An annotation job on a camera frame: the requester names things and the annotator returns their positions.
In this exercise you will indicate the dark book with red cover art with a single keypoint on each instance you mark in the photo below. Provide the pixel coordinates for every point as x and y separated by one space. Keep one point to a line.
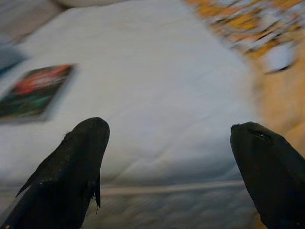
35 93

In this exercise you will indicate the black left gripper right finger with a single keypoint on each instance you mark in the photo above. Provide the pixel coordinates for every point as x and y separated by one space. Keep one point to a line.
274 176

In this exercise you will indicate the grey quilted bed base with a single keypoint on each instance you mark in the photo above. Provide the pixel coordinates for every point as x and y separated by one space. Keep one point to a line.
166 210

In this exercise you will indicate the orange cartoon print blanket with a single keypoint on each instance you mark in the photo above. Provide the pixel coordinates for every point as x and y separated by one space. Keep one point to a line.
250 26

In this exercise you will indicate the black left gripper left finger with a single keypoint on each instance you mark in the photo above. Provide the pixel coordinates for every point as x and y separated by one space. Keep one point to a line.
66 171

